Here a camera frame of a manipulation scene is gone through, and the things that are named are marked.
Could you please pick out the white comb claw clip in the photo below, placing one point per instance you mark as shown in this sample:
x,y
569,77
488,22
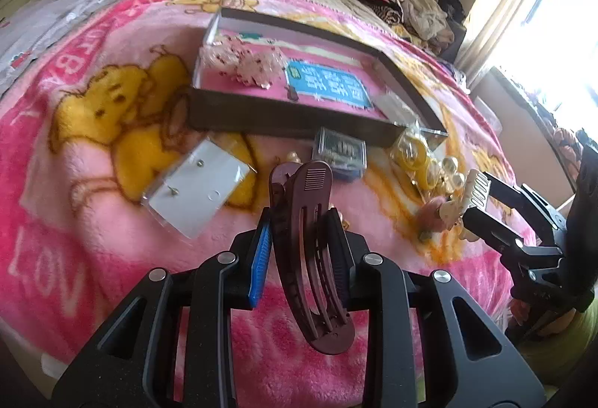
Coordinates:
x,y
476,190

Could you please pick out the pink pompom hair clip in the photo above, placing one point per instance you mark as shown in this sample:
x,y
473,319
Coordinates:
x,y
433,214

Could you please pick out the white printed bedsheet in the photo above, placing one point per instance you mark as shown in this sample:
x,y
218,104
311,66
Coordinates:
x,y
56,15

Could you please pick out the white earring card packet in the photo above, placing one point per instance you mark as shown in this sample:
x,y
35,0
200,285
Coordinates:
x,y
196,188

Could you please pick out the maroon hair clip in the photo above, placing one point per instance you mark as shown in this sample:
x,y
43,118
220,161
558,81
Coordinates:
x,y
303,249

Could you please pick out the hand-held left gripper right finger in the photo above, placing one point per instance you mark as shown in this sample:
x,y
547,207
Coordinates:
x,y
337,249

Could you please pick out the pearl white claw clip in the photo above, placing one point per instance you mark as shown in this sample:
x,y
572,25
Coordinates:
x,y
451,172
290,156

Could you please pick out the yellow hoop earrings packet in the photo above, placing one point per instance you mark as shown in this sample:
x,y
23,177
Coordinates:
x,y
413,153

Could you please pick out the small clear jewelry box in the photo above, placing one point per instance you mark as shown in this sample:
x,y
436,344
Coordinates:
x,y
338,151

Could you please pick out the cardboard box with pink inside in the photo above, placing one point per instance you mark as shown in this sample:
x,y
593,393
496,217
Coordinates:
x,y
303,125

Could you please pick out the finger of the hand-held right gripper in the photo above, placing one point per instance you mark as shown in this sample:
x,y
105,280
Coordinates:
x,y
518,197
495,232

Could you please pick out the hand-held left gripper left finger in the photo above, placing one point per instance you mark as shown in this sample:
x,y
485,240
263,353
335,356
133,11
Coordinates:
x,y
261,258

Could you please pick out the person's right hand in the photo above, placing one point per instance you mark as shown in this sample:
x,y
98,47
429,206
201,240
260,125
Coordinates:
x,y
517,313

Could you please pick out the pile of clothes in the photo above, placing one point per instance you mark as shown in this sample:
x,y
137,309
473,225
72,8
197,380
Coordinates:
x,y
411,6

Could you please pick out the window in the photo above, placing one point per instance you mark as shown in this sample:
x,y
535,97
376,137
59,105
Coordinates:
x,y
556,38

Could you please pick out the person's right forearm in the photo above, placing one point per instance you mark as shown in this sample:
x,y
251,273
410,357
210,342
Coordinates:
x,y
574,347

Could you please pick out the pink printed bear blanket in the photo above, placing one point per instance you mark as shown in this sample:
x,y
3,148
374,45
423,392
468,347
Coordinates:
x,y
93,202

